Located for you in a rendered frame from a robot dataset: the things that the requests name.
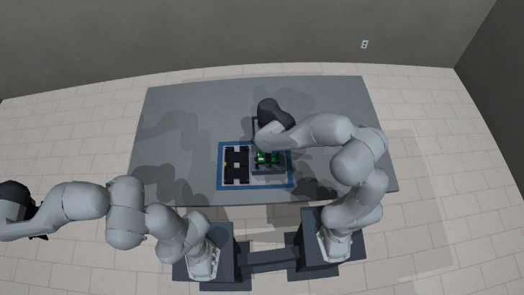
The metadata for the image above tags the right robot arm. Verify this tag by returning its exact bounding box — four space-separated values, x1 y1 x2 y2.
254 98 389 263

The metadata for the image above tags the green circuit board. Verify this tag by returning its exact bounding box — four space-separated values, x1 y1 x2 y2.
257 150 279 163

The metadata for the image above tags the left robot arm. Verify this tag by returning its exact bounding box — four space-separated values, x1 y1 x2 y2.
0 175 221 281

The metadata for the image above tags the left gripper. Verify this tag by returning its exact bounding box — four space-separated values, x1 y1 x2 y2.
24 201 48 240

